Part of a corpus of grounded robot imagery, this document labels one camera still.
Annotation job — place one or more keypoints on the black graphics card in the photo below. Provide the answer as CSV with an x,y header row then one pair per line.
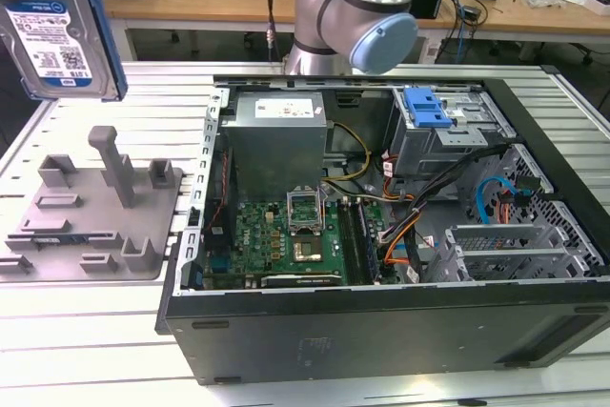
x,y
300,279

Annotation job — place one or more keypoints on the RAM stick with blue label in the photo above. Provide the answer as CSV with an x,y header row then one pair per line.
x,y
57,239

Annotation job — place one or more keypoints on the green motherboard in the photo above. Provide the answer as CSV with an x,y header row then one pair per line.
x,y
257,240

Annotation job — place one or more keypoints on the black RAM stick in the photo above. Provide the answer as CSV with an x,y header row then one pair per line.
x,y
371,247

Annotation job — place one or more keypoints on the hard disk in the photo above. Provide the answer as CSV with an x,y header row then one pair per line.
x,y
47,45

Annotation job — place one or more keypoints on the black PC case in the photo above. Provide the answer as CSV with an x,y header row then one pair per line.
x,y
381,331

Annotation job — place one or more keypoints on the blue plastic drive latch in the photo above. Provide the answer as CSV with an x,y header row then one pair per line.
x,y
424,107

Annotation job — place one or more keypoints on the small white box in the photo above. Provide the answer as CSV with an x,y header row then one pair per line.
x,y
600,1

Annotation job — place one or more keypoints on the grey metal drive cage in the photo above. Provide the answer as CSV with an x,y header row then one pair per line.
x,y
419,149

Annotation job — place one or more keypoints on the wooden desk white frame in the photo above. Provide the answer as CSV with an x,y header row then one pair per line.
x,y
190,6
524,16

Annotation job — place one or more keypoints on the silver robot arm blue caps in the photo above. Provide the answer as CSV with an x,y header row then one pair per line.
x,y
352,11

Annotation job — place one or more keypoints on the grey power supply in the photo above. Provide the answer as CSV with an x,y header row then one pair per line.
x,y
271,149

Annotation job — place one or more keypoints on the CPU socket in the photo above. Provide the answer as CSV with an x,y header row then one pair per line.
x,y
305,250

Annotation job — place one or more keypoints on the grey metal disk bay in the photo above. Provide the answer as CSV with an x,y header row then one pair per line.
x,y
495,235

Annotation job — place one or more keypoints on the grey parts rack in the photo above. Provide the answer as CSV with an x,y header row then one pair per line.
x,y
152,216

